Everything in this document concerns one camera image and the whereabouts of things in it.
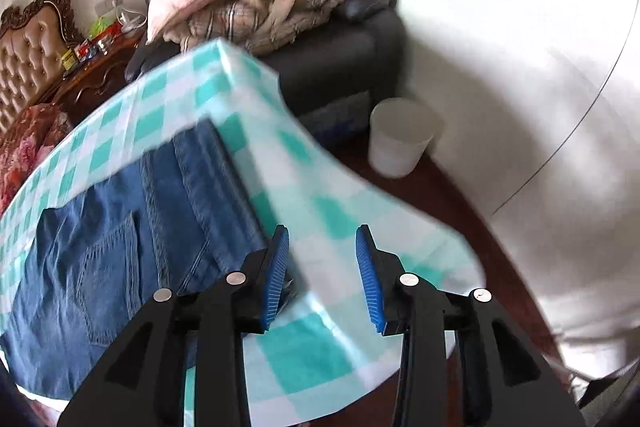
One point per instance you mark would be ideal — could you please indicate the brown tufted headboard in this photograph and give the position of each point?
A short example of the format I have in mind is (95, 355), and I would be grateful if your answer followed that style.
(25, 62)

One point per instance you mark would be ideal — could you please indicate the red floral bedding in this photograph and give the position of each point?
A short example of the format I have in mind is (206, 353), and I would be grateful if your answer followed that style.
(30, 137)

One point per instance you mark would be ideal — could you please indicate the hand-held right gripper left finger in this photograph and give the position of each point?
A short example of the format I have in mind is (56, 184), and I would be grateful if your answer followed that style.
(275, 287)

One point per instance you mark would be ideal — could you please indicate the dark wooden nightstand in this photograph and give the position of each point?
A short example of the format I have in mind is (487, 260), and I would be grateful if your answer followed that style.
(95, 77)

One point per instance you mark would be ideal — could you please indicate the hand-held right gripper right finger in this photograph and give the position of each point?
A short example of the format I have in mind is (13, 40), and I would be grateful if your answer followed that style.
(370, 287)

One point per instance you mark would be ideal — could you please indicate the white plastic bin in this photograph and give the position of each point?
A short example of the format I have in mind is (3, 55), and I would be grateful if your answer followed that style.
(400, 142)

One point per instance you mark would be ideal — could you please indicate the white wall socket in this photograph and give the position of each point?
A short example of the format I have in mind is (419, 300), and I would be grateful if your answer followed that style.
(107, 3)

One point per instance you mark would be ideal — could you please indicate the green white checkered tablecloth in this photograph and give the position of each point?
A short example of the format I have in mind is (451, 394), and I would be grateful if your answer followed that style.
(310, 187)

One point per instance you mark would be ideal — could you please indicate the beige plaid quilt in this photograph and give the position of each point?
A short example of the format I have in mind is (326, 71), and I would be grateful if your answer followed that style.
(260, 17)

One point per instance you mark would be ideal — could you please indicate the clutter of small colourful items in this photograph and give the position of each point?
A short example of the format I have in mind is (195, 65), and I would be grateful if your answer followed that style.
(90, 47)

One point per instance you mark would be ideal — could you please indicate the black leather armchair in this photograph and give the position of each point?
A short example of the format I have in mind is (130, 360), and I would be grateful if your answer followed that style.
(340, 52)

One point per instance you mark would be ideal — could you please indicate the blue denim pants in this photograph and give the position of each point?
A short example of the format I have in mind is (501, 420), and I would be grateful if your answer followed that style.
(100, 217)

